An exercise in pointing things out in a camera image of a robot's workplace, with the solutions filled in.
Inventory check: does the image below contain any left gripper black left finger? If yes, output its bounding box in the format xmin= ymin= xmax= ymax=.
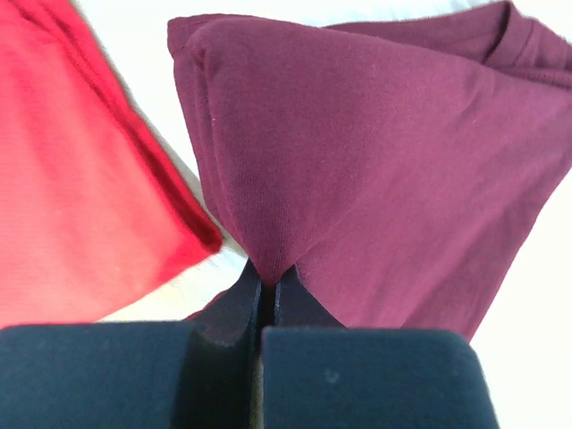
xmin=1 ymin=265 xmax=261 ymax=428

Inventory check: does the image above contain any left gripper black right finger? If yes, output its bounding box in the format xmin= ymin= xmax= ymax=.
xmin=262 ymin=267 xmax=499 ymax=429

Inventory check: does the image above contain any maroon t shirt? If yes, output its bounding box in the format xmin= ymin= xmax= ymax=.
xmin=167 ymin=2 xmax=571 ymax=338

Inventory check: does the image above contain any folded red t shirt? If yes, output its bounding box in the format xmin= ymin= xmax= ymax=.
xmin=1 ymin=1 xmax=223 ymax=326

